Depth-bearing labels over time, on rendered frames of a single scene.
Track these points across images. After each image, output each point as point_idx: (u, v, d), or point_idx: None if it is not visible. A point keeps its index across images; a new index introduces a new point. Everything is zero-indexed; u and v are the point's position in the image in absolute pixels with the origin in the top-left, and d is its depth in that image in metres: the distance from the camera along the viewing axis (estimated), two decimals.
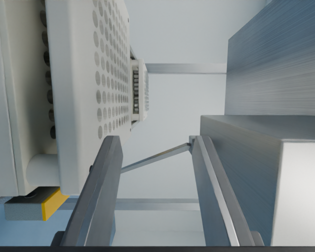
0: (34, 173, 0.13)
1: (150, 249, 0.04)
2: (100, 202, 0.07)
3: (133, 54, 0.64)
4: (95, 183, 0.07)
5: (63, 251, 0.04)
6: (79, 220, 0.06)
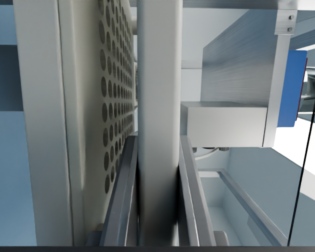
0: None
1: (150, 249, 0.04)
2: (132, 202, 0.07)
3: (136, 59, 0.92)
4: (126, 183, 0.07)
5: (63, 251, 0.04)
6: (116, 220, 0.06)
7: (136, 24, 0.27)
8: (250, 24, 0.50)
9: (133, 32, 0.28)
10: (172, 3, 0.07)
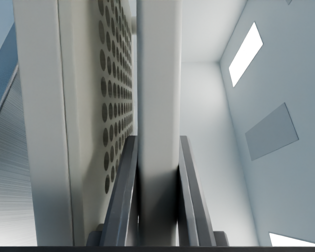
0: None
1: (150, 249, 0.04)
2: (132, 202, 0.07)
3: None
4: (126, 183, 0.07)
5: (63, 251, 0.04)
6: (116, 220, 0.06)
7: (136, 24, 0.27)
8: None
9: (133, 32, 0.28)
10: (171, 3, 0.07)
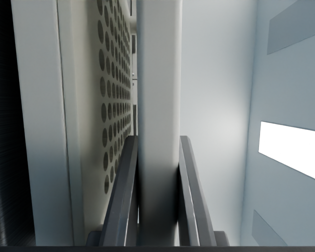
0: None
1: (150, 249, 0.04)
2: (131, 202, 0.07)
3: None
4: (125, 183, 0.07)
5: (63, 251, 0.04)
6: (116, 220, 0.06)
7: (134, 24, 0.27)
8: None
9: (131, 32, 0.28)
10: (171, 3, 0.07)
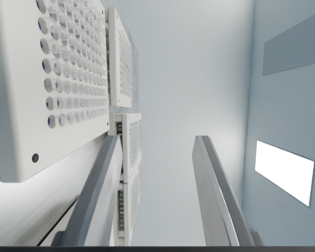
0: None
1: (150, 249, 0.04)
2: (100, 202, 0.07)
3: None
4: (95, 183, 0.07)
5: (63, 251, 0.04)
6: (79, 220, 0.06)
7: None
8: None
9: None
10: None
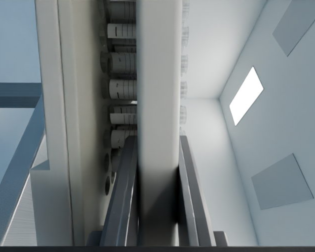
0: None
1: (150, 249, 0.04)
2: (132, 202, 0.07)
3: None
4: (126, 183, 0.07)
5: (63, 251, 0.04)
6: (116, 220, 0.06)
7: None
8: None
9: None
10: None
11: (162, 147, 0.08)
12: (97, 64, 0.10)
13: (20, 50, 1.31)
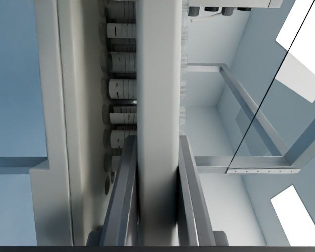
0: None
1: (150, 249, 0.04)
2: (132, 202, 0.07)
3: None
4: (126, 183, 0.07)
5: (63, 251, 0.04)
6: (116, 220, 0.06)
7: None
8: None
9: None
10: None
11: (162, 147, 0.08)
12: (97, 64, 0.10)
13: None
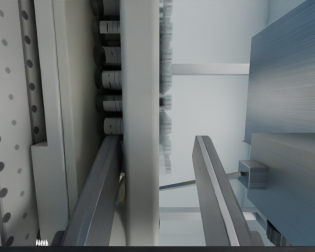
0: None
1: (150, 249, 0.04)
2: (100, 202, 0.07)
3: None
4: (95, 183, 0.07)
5: (63, 251, 0.04)
6: (79, 220, 0.06)
7: None
8: None
9: None
10: None
11: (143, 126, 0.09)
12: (90, 56, 0.12)
13: None
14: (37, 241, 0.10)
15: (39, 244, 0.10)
